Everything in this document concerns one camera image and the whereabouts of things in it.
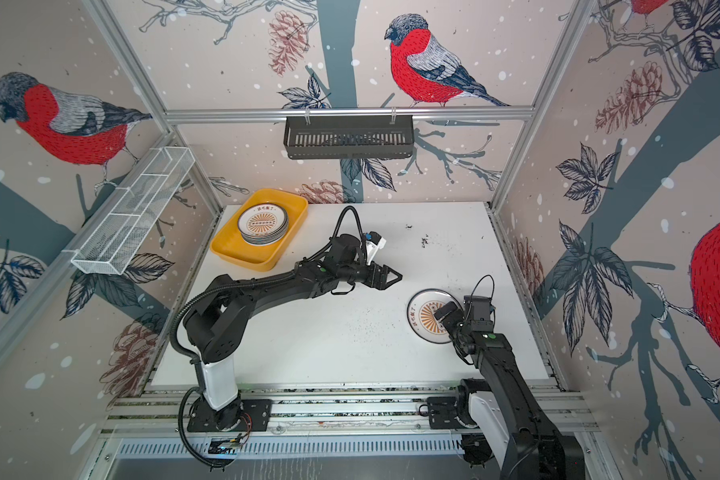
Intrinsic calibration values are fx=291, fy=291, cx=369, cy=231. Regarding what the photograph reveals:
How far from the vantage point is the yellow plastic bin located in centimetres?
103

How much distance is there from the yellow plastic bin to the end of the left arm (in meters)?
0.36

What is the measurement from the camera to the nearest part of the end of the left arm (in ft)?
2.34
